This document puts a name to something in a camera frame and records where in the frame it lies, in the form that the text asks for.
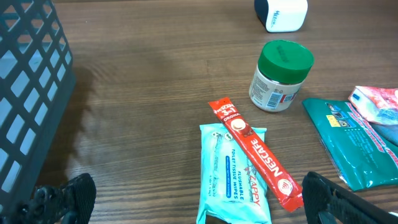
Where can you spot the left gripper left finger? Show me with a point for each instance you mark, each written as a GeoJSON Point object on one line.
{"type": "Point", "coordinates": [72, 202]}

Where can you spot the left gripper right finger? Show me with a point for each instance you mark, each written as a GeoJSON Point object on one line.
{"type": "Point", "coordinates": [326, 202]}

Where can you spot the red snack stick packet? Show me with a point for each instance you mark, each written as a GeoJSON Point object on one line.
{"type": "Point", "coordinates": [282, 184]}

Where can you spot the green 3M gloves package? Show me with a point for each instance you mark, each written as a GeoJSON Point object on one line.
{"type": "Point", "coordinates": [362, 157]}

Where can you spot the white teal wipes pack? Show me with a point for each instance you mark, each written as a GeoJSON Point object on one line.
{"type": "Point", "coordinates": [231, 189]}

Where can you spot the red Kleenex tissue pack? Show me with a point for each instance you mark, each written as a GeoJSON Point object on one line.
{"type": "Point", "coordinates": [376, 105]}

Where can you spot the green lid jar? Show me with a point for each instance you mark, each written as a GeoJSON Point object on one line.
{"type": "Point", "coordinates": [280, 72]}

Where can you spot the white barcode scanner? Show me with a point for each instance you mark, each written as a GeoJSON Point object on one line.
{"type": "Point", "coordinates": [281, 15]}

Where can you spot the grey plastic mesh basket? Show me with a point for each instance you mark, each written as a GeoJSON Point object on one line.
{"type": "Point", "coordinates": [37, 82]}

